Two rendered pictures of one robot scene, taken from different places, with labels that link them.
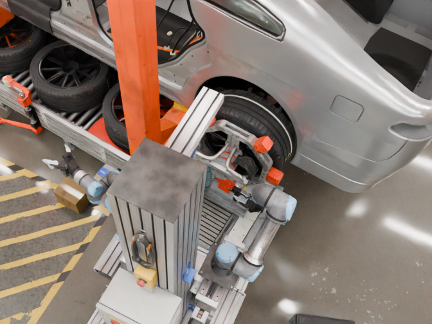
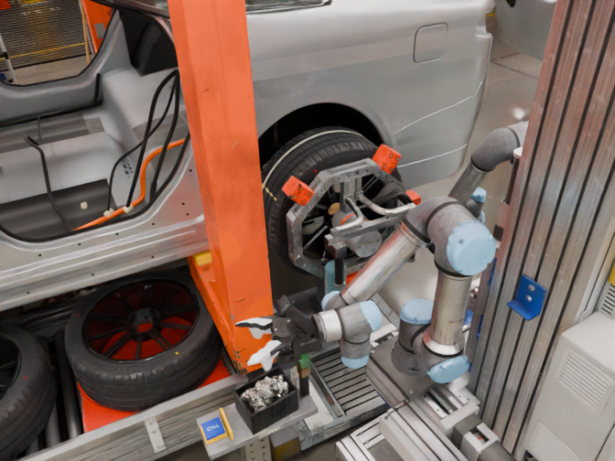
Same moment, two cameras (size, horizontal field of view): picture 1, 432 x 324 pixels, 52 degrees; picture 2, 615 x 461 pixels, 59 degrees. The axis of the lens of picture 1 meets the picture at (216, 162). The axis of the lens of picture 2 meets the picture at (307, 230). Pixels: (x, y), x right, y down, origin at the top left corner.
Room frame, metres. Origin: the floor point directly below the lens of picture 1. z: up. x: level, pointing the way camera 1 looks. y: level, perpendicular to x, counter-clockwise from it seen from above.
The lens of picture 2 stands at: (0.53, 1.44, 2.21)
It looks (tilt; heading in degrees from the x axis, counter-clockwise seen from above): 36 degrees down; 311
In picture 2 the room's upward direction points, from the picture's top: 2 degrees counter-clockwise
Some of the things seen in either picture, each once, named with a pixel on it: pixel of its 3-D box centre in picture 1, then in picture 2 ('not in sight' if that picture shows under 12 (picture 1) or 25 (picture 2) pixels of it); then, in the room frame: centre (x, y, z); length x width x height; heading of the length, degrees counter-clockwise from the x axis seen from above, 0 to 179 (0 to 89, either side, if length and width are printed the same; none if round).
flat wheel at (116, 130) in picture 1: (144, 114); (146, 335); (2.21, 0.64, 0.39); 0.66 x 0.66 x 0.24
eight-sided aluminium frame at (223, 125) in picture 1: (232, 154); (347, 222); (1.64, -0.10, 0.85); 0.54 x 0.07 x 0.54; 66
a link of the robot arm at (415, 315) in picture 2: not in sight; (420, 324); (1.04, 0.34, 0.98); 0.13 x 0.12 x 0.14; 148
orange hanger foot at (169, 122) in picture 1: (173, 119); (220, 273); (1.98, 0.36, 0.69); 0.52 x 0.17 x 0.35; 156
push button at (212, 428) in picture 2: (103, 173); (213, 429); (1.57, 0.80, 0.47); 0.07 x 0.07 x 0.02; 66
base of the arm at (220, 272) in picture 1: (224, 261); not in sight; (0.89, -0.13, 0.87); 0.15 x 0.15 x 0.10
